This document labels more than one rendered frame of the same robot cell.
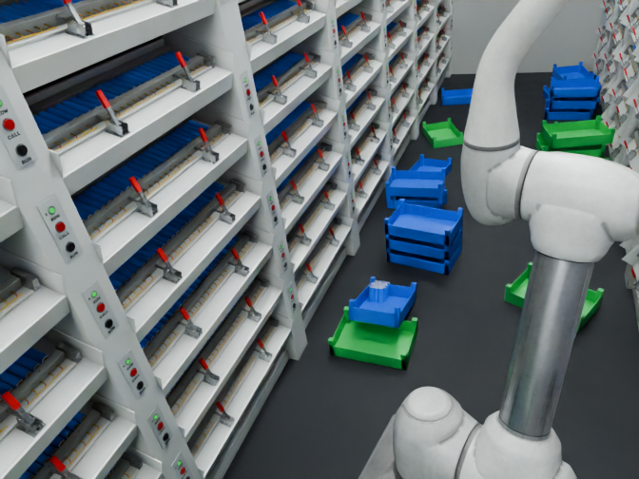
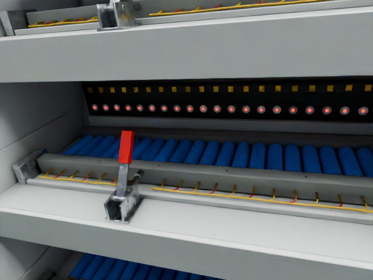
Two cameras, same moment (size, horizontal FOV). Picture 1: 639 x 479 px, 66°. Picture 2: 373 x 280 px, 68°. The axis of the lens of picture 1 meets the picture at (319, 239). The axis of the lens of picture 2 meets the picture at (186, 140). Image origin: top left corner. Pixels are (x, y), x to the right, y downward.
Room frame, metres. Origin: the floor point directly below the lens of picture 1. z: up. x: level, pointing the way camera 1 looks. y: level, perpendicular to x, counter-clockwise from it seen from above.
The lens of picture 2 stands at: (1.01, 0.07, 1.05)
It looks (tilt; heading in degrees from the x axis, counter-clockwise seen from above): 8 degrees down; 81
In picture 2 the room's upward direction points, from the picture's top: straight up
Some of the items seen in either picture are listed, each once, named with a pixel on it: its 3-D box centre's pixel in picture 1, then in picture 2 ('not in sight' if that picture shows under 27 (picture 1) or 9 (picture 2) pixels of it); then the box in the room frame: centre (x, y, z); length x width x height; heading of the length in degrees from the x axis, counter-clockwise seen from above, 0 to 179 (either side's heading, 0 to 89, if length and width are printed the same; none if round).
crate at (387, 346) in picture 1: (374, 336); not in sight; (1.39, -0.15, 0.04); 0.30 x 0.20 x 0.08; 63
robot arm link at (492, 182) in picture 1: (495, 182); not in sight; (0.84, -0.36, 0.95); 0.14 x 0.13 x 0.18; 48
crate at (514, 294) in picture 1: (552, 295); not in sight; (1.46, -0.89, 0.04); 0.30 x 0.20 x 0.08; 38
